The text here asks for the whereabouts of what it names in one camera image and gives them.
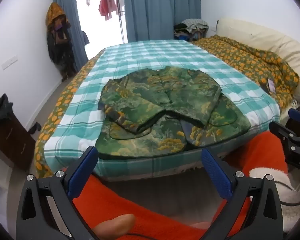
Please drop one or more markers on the black sock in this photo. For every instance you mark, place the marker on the black sock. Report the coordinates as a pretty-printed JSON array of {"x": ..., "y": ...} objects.
[{"x": 34, "y": 128}]

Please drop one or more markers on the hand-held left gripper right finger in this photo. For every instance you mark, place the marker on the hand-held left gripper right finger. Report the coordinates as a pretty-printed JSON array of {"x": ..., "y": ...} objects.
[{"x": 216, "y": 173}]

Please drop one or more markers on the dark wooden cabinet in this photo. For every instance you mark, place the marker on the dark wooden cabinet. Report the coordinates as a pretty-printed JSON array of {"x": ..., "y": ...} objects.
[{"x": 10, "y": 145}]

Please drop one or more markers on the wall switch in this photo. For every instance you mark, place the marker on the wall switch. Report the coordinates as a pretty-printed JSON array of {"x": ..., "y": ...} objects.
[{"x": 10, "y": 62}]

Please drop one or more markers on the pink hanging clothes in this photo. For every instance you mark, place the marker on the pink hanging clothes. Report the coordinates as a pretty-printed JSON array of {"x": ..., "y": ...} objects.
[{"x": 107, "y": 5}]

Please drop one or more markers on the pile of clothes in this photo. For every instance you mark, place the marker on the pile of clothes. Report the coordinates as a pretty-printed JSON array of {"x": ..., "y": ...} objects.
[{"x": 191, "y": 27}]

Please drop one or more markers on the white fleece cuff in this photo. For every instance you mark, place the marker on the white fleece cuff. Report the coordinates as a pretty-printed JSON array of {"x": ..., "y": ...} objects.
[{"x": 272, "y": 177}]

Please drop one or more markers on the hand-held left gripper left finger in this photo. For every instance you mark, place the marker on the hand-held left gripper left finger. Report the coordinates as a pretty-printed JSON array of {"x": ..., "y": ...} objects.
[{"x": 83, "y": 172}]

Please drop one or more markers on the phone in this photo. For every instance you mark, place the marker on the phone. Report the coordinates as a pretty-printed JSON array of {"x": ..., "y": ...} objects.
[{"x": 271, "y": 84}]

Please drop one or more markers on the teal checked blanket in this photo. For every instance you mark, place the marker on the teal checked blanket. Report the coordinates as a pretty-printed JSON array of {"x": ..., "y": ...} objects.
[{"x": 150, "y": 55}]

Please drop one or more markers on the orange floral quilt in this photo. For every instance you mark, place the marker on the orange floral quilt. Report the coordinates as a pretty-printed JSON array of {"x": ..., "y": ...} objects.
[{"x": 250, "y": 60}]

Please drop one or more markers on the clothes on coat rack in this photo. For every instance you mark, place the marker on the clothes on coat rack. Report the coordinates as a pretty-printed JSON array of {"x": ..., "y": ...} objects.
[{"x": 60, "y": 45}]

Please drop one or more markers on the dark cloth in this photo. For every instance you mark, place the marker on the dark cloth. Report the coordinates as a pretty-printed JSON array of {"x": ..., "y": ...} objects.
[{"x": 1, "y": 108}]

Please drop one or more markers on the orange floral bed sheet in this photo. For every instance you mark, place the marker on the orange floral bed sheet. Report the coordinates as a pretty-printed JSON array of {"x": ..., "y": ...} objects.
[{"x": 55, "y": 112}]

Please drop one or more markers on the blue curtain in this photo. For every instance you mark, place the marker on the blue curtain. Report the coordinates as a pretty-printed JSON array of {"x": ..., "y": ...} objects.
[
  {"x": 70, "y": 25},
  {"x": 160, "y": 7}
]

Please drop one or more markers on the person's orange fleece clothing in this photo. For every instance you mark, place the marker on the person's orange fleece clothing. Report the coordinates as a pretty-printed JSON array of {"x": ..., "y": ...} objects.
[{"x": 260, "y": 150}]

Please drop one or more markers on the green printed coat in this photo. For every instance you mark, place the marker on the green printed coat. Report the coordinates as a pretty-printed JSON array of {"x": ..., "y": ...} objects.
[{"x": 165, "y": 107}]

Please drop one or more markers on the person's left hand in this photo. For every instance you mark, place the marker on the person's left hand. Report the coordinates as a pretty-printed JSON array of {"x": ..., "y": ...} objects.
[{"x": 115, "y": 225}]

